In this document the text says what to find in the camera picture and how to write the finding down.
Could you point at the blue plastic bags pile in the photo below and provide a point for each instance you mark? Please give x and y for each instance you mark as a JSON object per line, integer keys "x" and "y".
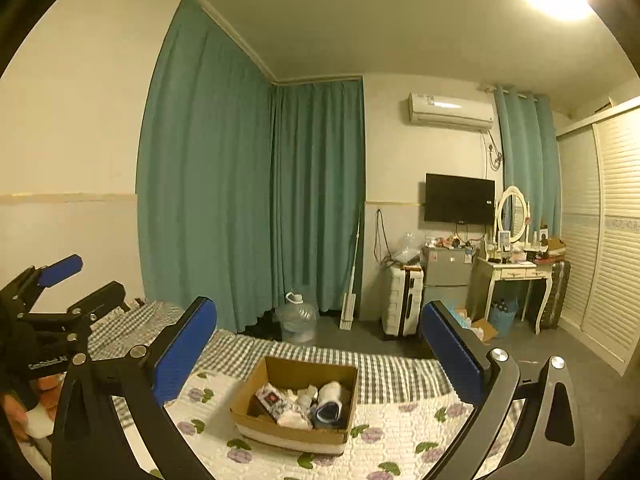
{"x": 460, "y": 314}

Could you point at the dark striped suitcase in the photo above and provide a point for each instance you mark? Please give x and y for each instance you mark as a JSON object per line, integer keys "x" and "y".
{"x": 554, "y": 305}

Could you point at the black wall television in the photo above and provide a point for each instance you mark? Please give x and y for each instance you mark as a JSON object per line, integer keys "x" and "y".
{"x": 459, "y": 200}

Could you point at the person's left hand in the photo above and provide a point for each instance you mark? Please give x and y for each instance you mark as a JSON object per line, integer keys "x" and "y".
{"x": 33, "y": 414}

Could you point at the teal corner curtain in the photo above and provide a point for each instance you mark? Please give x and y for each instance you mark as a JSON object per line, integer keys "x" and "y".
{"x": 530, "y": 153}

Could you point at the brown cardboard box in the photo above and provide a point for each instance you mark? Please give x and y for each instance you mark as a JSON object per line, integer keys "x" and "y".
{"x": 289, "y": 376}

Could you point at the white louvered wardrobe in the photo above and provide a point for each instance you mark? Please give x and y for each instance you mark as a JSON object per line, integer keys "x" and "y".
{"x": 599, "y": 168}

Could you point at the small cardboard box on floor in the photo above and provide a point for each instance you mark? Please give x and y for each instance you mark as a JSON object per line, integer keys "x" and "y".
{"x": 483, "y": 330}

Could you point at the white floral quilt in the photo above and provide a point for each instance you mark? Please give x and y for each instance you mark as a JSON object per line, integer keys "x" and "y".
{"x": 234, "y": 438}

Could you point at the small grey refrigerator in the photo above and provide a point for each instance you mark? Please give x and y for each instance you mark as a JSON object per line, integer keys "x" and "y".
{"x": 447, "y": 273}

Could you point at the blue waste basket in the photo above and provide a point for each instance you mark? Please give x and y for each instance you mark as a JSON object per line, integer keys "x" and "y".
{"x": 501, "y": 318}

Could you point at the teal window curtain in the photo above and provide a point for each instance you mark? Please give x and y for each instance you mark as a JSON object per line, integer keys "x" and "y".
{"x": 247, "y": 190}

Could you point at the grey checkered bed sheet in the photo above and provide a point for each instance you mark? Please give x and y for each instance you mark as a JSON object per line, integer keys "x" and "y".
{"x": 381, "y": 379}

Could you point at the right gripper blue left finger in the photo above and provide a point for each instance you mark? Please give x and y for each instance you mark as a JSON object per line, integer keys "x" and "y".
{"x": 88, "y": 440}

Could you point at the white dressing table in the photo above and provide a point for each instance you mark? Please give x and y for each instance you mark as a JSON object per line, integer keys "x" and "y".
{"x": 485, "y": 275}

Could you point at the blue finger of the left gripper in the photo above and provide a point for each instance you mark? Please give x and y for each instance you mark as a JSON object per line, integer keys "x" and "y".
{"x": 81, "y": 315}
{"x": 23, "y": 291}

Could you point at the white oval vanity mirror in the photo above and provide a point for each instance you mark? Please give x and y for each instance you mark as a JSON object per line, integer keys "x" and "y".
{"x": 512, "y": 217}

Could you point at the white hard-shell suitcase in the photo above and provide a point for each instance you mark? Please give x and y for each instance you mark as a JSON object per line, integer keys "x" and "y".
{"x": 404, "y": 290}

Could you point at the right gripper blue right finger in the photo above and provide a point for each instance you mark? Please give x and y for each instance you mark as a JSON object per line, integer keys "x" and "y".
{"x": 546, "y": 442}

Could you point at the white mop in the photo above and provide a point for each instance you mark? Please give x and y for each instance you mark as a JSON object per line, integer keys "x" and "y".
{"x": 350, "y": 296}

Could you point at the white air conditioner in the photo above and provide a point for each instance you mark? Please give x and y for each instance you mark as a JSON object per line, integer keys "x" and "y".
{"x": 440, "y": 111}

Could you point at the patterned white tissue pack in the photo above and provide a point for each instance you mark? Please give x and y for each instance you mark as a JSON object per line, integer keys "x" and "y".
{"x": 273, "y": 401}

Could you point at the blue white tissue pack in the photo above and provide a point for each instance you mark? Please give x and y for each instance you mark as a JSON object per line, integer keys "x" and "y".
{"x": 292, "y": 417}

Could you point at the clear water jug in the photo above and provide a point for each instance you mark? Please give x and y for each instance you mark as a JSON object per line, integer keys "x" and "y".
{"x": 298, "y": 319}

